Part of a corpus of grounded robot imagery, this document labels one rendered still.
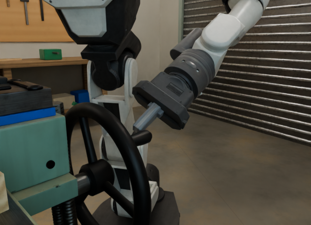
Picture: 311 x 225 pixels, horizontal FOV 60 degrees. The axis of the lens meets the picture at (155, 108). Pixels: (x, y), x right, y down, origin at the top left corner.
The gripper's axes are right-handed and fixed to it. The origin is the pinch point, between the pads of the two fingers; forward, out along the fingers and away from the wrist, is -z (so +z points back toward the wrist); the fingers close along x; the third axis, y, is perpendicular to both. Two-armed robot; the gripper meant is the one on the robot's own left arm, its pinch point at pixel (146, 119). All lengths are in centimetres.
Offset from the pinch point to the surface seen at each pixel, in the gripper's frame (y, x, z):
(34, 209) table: 5.2, 1.0, -22.9
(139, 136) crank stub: 2.0, -1.8, -4.3
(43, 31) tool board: -210, 231, 112
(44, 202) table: 5.0, 0.8, -21.4
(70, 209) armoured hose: -6.0, 0.3, -19.5
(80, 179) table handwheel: -4.8, 2.3, -15.0
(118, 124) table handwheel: 5.1, 1.3, -6.2
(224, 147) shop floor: -203, -25, 127
